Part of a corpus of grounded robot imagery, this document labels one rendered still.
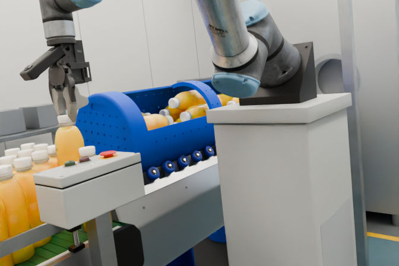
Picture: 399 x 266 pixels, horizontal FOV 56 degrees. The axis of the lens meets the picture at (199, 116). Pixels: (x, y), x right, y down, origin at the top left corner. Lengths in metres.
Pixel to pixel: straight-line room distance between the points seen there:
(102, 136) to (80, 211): 0.47
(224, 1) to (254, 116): 0.37
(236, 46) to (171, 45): 5.44
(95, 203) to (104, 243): 0.11
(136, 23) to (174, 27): 0.82
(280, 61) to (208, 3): 0.37
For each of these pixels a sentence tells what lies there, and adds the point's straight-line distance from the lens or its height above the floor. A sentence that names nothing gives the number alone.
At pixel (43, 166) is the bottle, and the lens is 1.02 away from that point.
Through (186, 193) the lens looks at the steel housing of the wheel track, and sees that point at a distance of 1.30.
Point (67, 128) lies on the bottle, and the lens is 1.01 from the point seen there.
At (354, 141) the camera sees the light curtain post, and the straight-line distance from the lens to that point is 2.27.
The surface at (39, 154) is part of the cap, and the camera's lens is 1.02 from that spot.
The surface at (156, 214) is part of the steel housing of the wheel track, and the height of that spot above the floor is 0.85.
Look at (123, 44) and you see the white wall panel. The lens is 5.60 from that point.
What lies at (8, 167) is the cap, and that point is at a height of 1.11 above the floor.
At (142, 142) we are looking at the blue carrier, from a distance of 1.13.
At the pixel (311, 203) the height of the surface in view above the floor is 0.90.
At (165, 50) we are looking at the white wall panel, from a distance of 6.16.
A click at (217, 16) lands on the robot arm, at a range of 0.78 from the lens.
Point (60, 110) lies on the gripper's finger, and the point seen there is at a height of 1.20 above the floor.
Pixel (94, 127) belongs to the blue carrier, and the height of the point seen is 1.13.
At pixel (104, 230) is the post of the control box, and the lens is 0.85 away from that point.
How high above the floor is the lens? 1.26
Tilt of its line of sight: 6 degrees down
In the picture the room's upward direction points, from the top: 6 degrees counter-clockwise
